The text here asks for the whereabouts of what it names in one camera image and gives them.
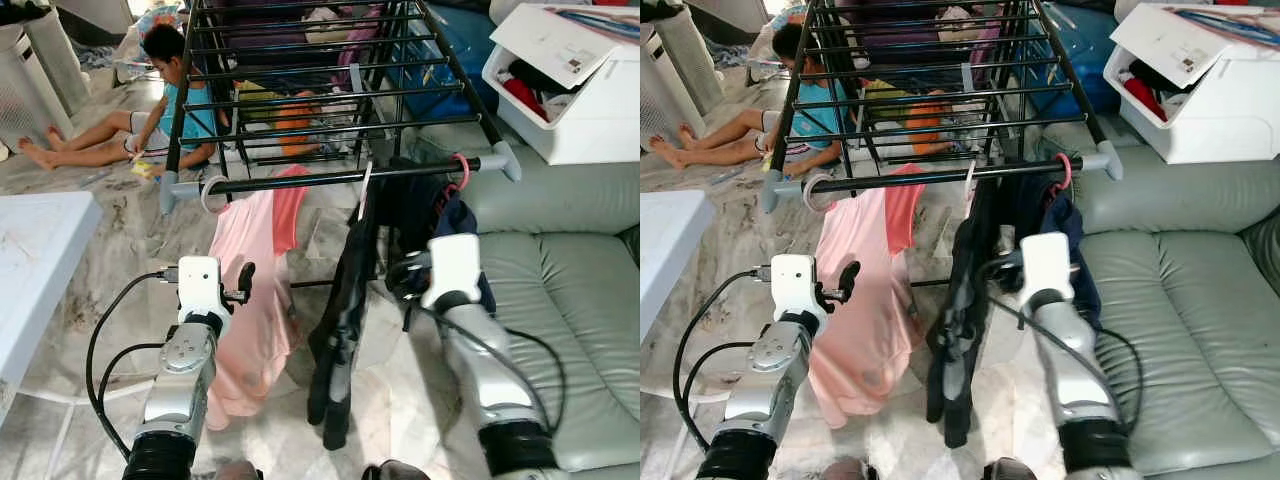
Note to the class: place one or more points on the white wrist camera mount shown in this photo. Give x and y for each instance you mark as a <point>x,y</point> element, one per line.
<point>452,265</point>
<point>198,285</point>
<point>793,285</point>
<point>1047,265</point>

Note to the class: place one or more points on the white perforated air purifier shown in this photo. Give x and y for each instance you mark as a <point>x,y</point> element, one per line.
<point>655,95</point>
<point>25,95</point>

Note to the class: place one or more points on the orange garment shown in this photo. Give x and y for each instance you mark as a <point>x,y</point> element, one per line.
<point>925,125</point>
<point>295,125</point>

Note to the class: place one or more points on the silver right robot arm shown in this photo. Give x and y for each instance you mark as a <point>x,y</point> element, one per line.
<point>1080,380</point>
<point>490,380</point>

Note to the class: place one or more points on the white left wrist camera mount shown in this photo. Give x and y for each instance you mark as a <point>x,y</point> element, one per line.
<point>793,285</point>
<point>198,285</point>

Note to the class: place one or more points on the pink plastic hanger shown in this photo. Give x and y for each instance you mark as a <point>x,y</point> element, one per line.
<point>1066,172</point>
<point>464,172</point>

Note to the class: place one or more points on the child in teal shirt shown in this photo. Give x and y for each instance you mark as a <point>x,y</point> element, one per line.
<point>810,105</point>
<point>180,105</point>

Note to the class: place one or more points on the navy hanging garment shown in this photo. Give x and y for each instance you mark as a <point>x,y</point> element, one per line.
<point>420,205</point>
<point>1025,205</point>

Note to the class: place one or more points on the grey right robot leg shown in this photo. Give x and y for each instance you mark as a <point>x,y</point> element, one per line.
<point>395,472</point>
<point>1015,472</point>

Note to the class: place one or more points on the pink shirt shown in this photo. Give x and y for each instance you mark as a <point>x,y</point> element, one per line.
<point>865,300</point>
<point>255,300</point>

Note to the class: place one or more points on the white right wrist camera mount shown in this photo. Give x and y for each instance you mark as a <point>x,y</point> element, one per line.
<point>452,265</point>
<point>1047,265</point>

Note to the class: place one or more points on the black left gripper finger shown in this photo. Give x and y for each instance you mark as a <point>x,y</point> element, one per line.
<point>247,278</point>
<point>850,278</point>

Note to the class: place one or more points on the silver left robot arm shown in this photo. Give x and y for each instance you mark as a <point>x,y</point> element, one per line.
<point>185,370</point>
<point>765,380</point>

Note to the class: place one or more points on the white folding table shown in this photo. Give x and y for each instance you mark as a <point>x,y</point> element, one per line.
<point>40,260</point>
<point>665,250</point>

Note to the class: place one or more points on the white slim hanger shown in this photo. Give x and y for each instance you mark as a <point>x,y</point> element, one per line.
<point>365,195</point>
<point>969,192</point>

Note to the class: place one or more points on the white lidded storage box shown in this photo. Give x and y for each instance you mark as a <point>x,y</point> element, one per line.
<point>590,110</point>
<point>1215,110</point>

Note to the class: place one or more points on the blue bag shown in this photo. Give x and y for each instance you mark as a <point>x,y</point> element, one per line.
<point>455,60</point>
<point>1075,55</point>

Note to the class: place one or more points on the black metal drying rack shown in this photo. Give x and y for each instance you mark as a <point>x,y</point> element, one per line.
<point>330,177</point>
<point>930,177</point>

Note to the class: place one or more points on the dark long trousers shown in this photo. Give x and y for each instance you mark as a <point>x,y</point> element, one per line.
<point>960,300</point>
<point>345,300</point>

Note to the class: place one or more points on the white ribbed tower fan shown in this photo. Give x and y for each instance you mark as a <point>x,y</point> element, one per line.
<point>62,60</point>
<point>695,60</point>

